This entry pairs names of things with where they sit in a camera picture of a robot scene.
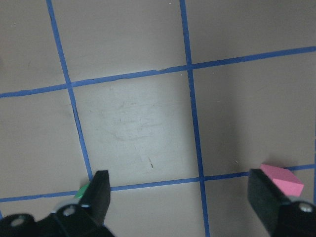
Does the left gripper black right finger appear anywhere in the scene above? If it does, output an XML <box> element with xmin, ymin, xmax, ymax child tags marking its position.
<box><xmin>247</xmin><ymin>169</ymin><xmax>291</xmax><ymax>235</ymax></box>

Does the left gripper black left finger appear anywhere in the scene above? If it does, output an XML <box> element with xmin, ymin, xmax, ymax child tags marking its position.
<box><xmin>79</xmin><ymin>170</ymin><xmax>111</xmax><ymax>225</ymax></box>

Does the green foam cube near left arm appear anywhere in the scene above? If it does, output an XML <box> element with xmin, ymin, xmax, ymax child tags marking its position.
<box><xmin>74</xmin><ymin>183</ymin><xmax>89</xmax><ymax>199</ymax></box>

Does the pink foam cube centre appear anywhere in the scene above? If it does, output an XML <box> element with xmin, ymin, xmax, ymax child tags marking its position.
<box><xmin>260</xmin><ymin>164</ymin><xmax>304</xmax><ymax>197</ymax></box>

